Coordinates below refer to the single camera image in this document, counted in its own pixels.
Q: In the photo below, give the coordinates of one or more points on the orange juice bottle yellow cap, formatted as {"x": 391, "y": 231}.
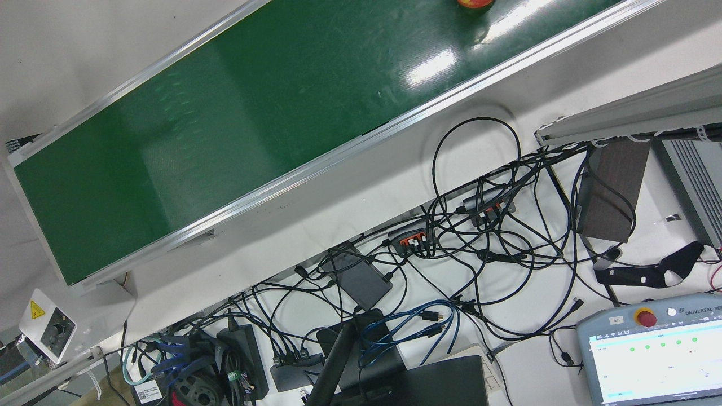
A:
{"x": 476, "y": 3}

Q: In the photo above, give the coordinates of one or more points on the black hub orange ports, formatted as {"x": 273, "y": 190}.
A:
{"x": 488, "y": 203}
{"x": 409, "y": 237}

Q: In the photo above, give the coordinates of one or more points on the dark grey flat box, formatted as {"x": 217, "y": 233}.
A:
{"x": 361, "y": 282}

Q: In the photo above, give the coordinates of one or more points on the black monitor stand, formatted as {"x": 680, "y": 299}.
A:
{"x": 338, "y": 355}

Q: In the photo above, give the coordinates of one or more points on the green conveyor belt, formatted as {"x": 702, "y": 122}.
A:
{"x": 225, "y": 113}

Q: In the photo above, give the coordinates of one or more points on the small black docking hub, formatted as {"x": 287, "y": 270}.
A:
{"x": 293, "y": 375}

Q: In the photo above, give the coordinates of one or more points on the black Huawei monitor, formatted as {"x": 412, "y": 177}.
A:
{"x": 440, "y": 383}

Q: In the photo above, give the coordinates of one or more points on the white keyboard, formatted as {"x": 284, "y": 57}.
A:
{"x": 492, "y": 379}

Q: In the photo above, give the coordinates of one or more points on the dark brown box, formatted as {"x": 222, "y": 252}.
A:
{"x": 612, "y": 192}

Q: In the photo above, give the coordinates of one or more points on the white QR label tag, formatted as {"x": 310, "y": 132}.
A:
{"x": 148, "y": 392}

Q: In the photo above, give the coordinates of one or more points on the Universal Robots teach pendant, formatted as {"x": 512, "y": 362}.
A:
{"x": 648, "y": 366}

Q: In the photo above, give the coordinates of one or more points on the white conveyor control box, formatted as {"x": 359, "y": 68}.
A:
{"x": 51, "y": 327}

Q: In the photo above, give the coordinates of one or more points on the grey ribbed power supply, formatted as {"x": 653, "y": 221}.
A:
{"x": 699, "y": 180}

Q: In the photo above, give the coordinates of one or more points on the black metal mount flange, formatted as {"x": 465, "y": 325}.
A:
{"x": 194, "y": 389}

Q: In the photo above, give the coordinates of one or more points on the black curved flat bracket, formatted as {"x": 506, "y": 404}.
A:
{"x": 632, "y": 277}

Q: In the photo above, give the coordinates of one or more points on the aluminium frame post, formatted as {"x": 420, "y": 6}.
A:
{"x": 632, "y": 113}

